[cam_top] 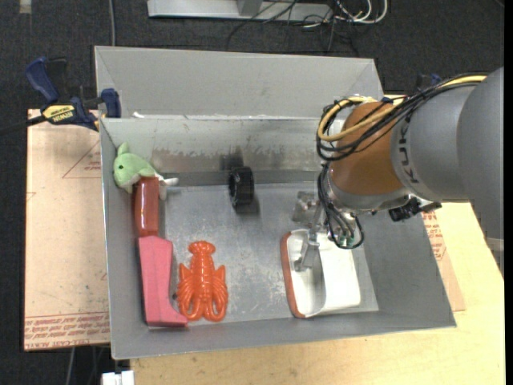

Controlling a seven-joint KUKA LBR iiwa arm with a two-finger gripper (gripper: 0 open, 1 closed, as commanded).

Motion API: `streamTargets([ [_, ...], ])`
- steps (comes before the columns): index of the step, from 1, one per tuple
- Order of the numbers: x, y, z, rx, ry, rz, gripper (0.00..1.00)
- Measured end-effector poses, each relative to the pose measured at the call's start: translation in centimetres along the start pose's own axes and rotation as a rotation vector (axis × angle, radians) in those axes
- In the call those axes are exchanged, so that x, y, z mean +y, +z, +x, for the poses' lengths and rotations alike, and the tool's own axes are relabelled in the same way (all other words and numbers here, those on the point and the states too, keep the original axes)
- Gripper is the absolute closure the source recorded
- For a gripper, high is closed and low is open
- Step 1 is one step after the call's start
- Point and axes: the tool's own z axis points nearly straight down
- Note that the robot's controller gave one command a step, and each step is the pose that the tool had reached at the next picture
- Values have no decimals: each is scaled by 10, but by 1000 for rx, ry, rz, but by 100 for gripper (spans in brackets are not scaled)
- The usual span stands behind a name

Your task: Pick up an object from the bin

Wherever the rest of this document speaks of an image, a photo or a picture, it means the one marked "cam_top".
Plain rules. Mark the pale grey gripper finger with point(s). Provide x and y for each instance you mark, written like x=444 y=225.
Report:
x=301 y=258
x=314 y=255

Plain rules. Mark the black cylinder on white bracket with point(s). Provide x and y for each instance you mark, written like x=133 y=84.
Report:
x=405 y=211

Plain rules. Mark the grey metal bin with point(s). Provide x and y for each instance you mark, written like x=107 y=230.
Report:
x=256 y=231

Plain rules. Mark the orange toy lobster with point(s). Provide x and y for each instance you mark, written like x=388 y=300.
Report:
x=202 y=283

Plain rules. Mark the pink boot-shaped sponge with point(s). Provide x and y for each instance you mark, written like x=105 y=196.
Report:
x=157 y=279

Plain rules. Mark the red toy sausage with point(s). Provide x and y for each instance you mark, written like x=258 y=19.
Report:
x=147 y=207

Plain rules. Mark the green plush toy dolphin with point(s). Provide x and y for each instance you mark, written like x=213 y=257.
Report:
x=130 y=168

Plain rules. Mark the white tray with orange rim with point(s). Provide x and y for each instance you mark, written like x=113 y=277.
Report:
x=340 y=279

